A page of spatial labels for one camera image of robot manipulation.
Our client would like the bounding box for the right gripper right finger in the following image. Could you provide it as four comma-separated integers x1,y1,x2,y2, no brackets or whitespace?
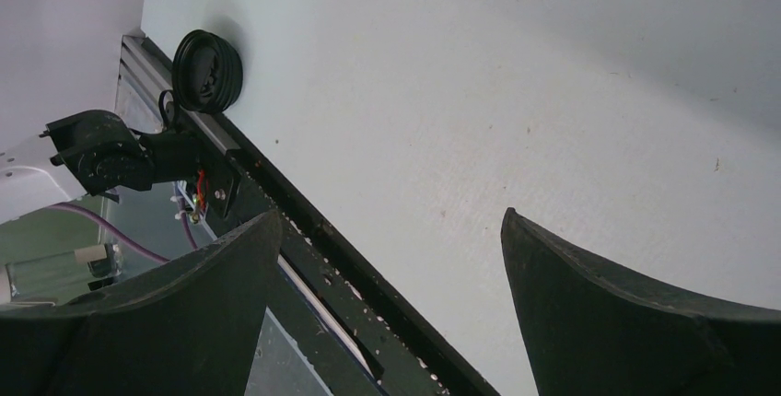
501,209,780,395

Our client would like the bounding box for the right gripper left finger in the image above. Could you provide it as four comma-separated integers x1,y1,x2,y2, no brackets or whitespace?
1,212,282,395

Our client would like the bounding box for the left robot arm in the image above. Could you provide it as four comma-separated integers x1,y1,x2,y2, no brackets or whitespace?
1,110,203,222

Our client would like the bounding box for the stack of black lids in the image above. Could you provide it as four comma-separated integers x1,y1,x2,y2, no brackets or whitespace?
171,29,243,115

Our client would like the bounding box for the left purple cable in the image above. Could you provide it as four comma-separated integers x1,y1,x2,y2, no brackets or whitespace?
48,201,172,266

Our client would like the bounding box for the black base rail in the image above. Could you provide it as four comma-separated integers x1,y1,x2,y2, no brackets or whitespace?
192,114,494,395

